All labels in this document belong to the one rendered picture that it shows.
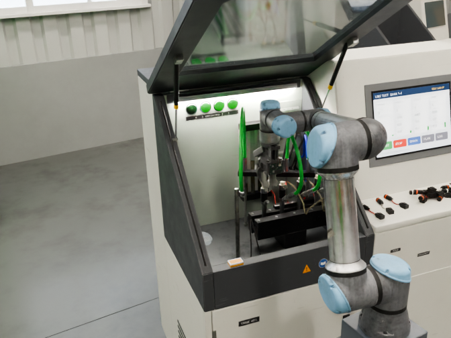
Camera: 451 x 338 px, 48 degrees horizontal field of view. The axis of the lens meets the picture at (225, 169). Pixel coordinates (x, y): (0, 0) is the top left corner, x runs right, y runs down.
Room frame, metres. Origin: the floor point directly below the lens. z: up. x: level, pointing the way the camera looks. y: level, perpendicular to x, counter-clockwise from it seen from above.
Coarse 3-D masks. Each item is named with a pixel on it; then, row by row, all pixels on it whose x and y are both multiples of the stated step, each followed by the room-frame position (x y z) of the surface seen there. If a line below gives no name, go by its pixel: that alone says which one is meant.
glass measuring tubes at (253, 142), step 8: (248, 128) 2.07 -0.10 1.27; (256, 128) 2.09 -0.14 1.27; (248, 136) 2.10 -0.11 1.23; (256, 136) 2.12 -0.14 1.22; (248, 144) 2.10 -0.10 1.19; (256, 144) 2.12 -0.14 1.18; (248, 152) 2.10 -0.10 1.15; (248, 160) 2.10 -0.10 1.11; (256, 160) 2.12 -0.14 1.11; (248, 168) 2.10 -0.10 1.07; (248, 176) 2.10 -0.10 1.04; (256, 176) 2.12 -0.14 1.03; (248, 184) 2.10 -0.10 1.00; (256, 184) 2.12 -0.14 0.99; (248, 192) 2.09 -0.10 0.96; (256, 192) 2.09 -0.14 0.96; (248, 200) 2.07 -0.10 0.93
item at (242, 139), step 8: (240, 112) 1.83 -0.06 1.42; (240, 120) 1.78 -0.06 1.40; (240, 128) 1.74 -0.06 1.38; (240, 136) 1.71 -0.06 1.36; (240, 144) 1.69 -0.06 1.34; (240, 152) 1.67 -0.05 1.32; (240, 160) 1.66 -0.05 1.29; (240, 168) 1.65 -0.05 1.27; (240, 176) 1.64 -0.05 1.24; (240, 184) 1.65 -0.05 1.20
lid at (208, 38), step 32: (192, 0) 1.36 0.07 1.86; (224, 0) 1.38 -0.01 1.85; (256, 0) 1.47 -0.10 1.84; (288, 0) 1.51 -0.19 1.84; (320, 0) 1.56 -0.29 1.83; (352, 0) 1.61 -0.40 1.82; (384, 0) 1.67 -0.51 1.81; (192, 32) 1.53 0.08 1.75; (224, 32) 1.63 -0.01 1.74; (256, 32) 1.69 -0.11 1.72; (288, 32) 1.75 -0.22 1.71; (320, 32) 1.82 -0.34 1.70; (352, 32) 1.83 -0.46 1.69; (160, 64) 1.74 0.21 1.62; (192, 64) 1.84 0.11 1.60; (224, 64) 1.92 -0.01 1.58; (256, 64) 1.98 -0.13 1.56; (288, 64) 2.03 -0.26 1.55; (320, 64) 2.13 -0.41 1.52
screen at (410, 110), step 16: (400, 80) 2.13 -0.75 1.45; (416, 80) 2.15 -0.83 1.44; (432, 80) 2.18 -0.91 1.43; (448, 80) 2.21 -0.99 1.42; (368, 96) 2.06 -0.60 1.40; (384, 96) 2.08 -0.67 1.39; (400, 96) 2.11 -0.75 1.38; (416, 96) 2.14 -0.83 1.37; (432, 96) 2.16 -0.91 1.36; (448, 96) 2.19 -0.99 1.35; (368, 112) 2.05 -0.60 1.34; (384, 112) 2.07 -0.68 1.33; (400, 112) 2.09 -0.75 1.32; (416, 112) 2.12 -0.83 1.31; (432, 112) 2.15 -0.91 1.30; (448, 112) 2.17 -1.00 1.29; (400, 128) 2.08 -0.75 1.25; (416, 128) 2.10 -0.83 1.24; (432, 128) 2.13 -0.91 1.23; (448, 128) 2.16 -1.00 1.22; (400, 144) 2.06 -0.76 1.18; (416, 144) 2.08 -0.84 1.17; (432, 144) 2.11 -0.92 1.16; (448, 144) 2.14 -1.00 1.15; (384, 160) 2.02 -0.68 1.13; (400, 160) 2.04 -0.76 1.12
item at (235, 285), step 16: (256, 256) 1.58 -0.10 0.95; (272, 256) 1.58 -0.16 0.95; (288, 256) 1.58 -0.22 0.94; (304, 256) 1.61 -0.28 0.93; (320, 256) 1.63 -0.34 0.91; (224, 272) 1.50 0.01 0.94; (240, 272) 1.52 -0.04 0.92; (256, 272) 1.54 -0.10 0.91; (272, 272) 1.56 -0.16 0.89; (288, 272) 1.58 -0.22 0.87; (320, 272) 1.63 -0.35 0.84; (224, 288) 1.50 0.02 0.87; (240, 288) 1.52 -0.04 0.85; (256, 288) 1.54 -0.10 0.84; (272, 288) 1.56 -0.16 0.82; (288, 288) 1.58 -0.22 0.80; (224, 304) 1.50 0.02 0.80
